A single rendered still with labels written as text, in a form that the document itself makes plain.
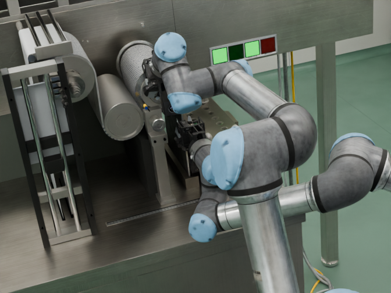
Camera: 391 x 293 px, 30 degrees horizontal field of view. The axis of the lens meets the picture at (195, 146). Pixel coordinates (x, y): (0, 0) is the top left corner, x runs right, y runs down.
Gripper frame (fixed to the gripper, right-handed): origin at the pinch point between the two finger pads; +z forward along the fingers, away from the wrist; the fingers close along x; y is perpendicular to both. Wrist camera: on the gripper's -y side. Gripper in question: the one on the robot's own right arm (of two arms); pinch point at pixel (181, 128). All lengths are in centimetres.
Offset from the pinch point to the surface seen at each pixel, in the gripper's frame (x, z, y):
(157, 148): 9.9, -7.7, -0.7
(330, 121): -74, 45, -35
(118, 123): 19.8, -3.3, 8.2
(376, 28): -223, 262, -89
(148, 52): 4.4, 13.2, 22.0
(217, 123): -14.8, 10.3, -6.4
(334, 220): -75, 45, -85
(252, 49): -36.1, 28.8, 9.1
